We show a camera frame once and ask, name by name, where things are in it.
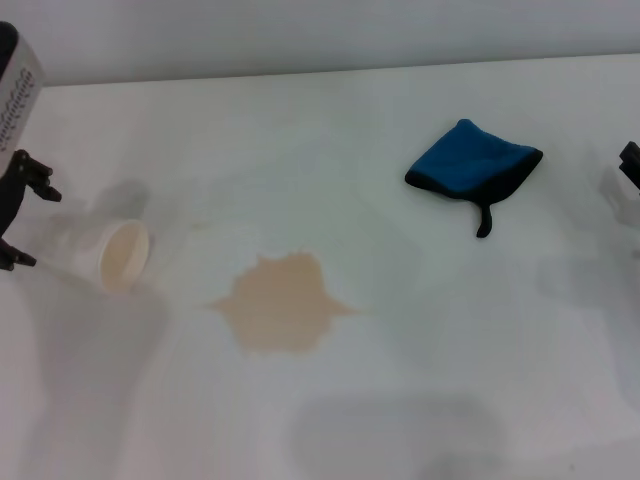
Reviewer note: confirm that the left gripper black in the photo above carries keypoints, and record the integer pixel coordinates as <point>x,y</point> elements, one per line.
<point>10,200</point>

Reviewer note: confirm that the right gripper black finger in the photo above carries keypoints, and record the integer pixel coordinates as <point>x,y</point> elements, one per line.
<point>632,165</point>

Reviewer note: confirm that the white paper cup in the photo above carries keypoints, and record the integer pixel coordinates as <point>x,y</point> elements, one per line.
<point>120,260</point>

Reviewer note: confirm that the blue rag with black edge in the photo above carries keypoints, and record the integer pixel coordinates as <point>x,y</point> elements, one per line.
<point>465,155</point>

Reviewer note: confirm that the brown liquid stain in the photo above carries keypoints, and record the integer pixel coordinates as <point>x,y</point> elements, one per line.
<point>280,305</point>

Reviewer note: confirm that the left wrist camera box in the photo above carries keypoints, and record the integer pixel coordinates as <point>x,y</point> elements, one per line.
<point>20,90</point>

